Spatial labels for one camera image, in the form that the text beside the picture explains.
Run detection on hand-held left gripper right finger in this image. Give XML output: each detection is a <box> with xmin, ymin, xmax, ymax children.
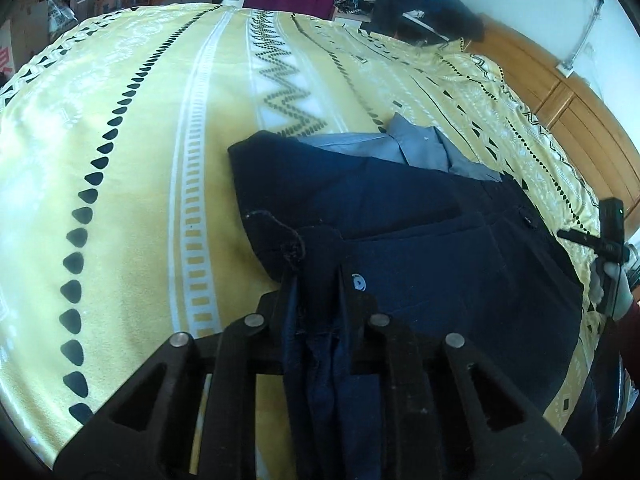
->
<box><xmin>344</xmin><ymin>294</ymin><xmax>584</xmax><ymax>480</ymax></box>

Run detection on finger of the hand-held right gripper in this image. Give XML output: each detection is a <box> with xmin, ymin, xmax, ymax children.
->
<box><xmin>557</xmin><ymin>229</ymin><xmax>601</xmax><ymax>249</ymax></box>

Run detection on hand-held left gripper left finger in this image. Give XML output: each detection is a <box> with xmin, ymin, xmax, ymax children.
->
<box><xmin>52</xmin><ymin>289</ymin><xmax>287</xmax><ymax>480</ymax></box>

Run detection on navy pants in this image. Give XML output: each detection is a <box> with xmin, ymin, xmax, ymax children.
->
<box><xmin>227</xmin><ymin>130</ymin><xmax>586</xmax><ymax>480</ymax></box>

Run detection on dark blue clothes pile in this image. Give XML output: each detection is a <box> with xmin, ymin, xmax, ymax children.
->
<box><xmin>372</xmin><ymin>0</ymin><xmax>486</xmax><ymax>47</ymax></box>

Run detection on person's right hand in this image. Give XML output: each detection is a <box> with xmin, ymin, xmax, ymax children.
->
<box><xmin>589</xmin><ymin>259</ymin><xmax>636</xmax><ymax>322</ymax></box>

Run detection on wooden headboard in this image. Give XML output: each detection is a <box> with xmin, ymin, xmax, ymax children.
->
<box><xmin>465</xmin><ymin>15</ymin><xmax>640</xmax><ymax>221</ymax></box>

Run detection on grey-blue shirt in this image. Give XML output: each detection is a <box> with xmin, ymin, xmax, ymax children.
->
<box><xmin>295</xmin><ymin>112</ymin><xmax>503</xmax><ymax>182</ymax></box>

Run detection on yellow patterned blanket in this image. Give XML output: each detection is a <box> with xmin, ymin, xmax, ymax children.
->
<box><xmin>0</xmin><ymin>2</ymin><xmax>601</xmax><ymax>466</ymax></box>

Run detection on printed plastic bag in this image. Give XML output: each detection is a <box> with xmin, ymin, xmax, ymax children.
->
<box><xmin>47</xmin><ymin>0</ymin><xmax>79</xmax><ymax>37</ymax></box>

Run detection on white wall cable conduit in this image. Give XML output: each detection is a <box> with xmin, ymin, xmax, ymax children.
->
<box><xmin>556</xmin><ymin>0</ymin><xmax>609</xmax><ymax>78</ymax></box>

